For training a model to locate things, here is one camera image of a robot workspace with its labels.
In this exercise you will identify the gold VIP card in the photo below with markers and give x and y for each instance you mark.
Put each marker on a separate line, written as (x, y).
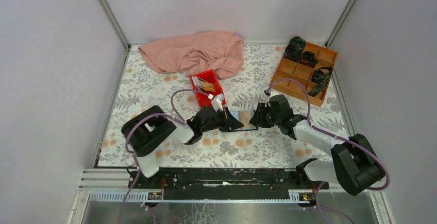
(209, 87)

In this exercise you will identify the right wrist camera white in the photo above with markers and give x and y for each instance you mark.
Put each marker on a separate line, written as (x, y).
(269, 94)

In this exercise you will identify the red plastic bin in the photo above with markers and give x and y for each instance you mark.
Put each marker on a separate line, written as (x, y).
(202, 97)

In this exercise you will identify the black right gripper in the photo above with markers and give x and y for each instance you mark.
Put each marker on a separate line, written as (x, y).
(260, 112)

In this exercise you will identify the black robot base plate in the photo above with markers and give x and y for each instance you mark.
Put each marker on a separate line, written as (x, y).
(216, 184)

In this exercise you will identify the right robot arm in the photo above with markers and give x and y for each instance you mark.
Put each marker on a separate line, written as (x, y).
(353, 164)

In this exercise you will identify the rolled dark belt top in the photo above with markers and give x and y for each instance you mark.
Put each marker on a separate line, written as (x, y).
(294, 49)

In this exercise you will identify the rolled dark belt middle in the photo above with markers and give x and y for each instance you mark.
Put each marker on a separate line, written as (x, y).
(308, 59)

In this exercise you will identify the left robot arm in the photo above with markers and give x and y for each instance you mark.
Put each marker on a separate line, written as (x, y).
(147, 131)

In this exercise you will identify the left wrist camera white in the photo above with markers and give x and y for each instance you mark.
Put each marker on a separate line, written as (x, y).
(217, 101)

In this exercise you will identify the stack of cards in bin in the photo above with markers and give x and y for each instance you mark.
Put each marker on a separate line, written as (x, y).
(198, 83)

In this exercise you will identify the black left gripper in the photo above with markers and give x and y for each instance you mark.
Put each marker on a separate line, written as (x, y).
(223, 115)

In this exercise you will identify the rolled dark belt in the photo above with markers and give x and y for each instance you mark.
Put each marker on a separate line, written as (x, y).
(308, 59)
(294, 49)

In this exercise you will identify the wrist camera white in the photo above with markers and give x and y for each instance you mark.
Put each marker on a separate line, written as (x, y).
(217, 101)
(269, 94)

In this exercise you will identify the pink cloth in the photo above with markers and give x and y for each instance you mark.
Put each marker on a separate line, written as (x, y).
(220, 51)

